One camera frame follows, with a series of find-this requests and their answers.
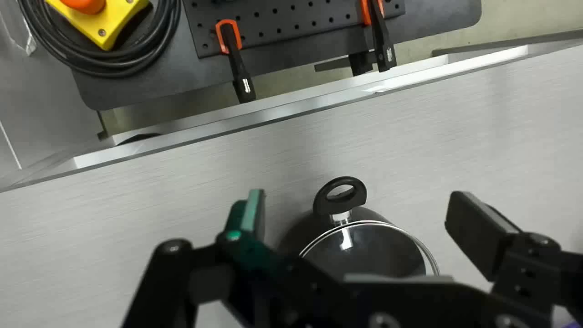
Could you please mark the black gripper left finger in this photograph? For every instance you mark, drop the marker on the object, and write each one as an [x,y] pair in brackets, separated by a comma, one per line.
[247,218]

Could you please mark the yellow emergency stop box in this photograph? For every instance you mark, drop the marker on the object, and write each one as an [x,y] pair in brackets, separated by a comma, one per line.
[112,23]

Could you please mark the black cooking pot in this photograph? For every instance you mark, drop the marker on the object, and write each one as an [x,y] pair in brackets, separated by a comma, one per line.
[321,207]

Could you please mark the orange and black clamp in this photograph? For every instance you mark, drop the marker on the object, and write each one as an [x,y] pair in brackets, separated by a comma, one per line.
[237,63]
[383,47]

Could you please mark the glass pot lid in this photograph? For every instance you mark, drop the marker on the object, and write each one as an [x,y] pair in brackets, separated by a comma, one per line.
[370,248]

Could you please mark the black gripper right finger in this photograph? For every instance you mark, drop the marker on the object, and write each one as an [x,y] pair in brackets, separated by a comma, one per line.
[485,233]

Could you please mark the black perforated board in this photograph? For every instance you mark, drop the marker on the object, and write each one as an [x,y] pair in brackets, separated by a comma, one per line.
[292,20]

